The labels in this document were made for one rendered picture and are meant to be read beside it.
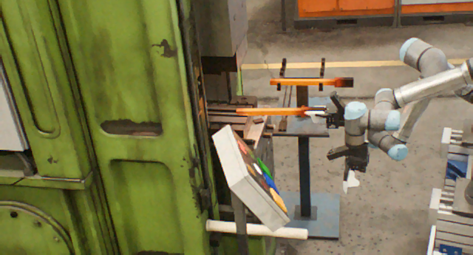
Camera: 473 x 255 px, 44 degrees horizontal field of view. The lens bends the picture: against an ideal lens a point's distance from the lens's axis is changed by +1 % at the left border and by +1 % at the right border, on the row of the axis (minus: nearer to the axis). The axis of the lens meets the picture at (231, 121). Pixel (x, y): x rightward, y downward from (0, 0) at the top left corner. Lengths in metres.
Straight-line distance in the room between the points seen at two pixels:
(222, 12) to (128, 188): 0.90
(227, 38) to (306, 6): 3.79
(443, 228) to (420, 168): 1.51
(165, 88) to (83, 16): 0.41
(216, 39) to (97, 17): 0.47
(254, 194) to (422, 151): 2.35
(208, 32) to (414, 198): 1.94
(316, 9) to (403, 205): 2.91
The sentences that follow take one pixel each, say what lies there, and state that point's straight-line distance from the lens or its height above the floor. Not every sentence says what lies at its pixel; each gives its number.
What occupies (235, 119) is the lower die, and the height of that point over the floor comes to 0.99.
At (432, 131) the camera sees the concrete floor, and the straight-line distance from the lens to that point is 4.45.
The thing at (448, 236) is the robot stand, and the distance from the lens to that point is 2.61.
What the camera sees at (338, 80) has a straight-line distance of 2.95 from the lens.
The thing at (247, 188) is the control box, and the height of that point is 1.14.
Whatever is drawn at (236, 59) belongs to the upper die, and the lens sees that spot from 2.44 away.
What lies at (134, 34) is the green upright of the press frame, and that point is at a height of 1.55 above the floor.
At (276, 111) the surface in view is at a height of 1.02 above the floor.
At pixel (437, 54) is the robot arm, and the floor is 1.30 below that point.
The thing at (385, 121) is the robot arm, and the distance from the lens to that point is 2.14.
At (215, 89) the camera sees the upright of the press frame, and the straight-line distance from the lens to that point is 2.95.
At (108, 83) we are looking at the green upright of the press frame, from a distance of 2.38.
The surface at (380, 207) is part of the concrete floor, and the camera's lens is 3.71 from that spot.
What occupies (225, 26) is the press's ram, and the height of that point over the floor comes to 1.50.
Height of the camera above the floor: 2.37
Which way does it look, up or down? 31 degrees down
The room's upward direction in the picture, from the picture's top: 6 degrees counter-clockwise
